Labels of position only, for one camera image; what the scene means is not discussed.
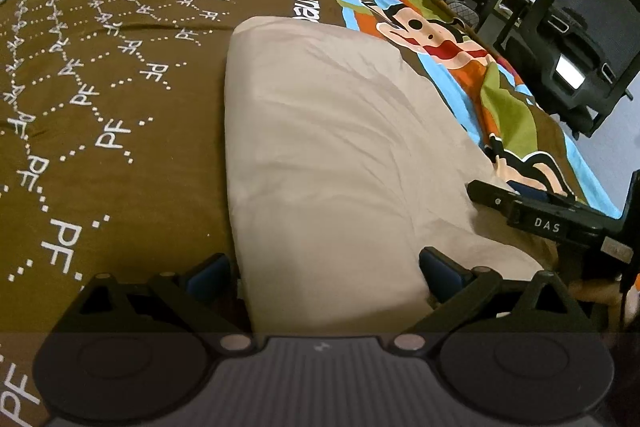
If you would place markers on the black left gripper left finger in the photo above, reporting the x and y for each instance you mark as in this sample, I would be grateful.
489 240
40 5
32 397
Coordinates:
205 300

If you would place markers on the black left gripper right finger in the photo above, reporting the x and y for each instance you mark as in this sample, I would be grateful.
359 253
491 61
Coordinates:
460 294

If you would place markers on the beige large garment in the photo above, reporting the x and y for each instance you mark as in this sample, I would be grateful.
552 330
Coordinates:
342 165

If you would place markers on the brown colourful cartoon bedspread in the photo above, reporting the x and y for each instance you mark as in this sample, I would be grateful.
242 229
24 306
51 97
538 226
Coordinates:
113 157

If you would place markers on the black office chair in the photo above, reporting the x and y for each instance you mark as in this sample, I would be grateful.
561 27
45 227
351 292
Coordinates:
577 57

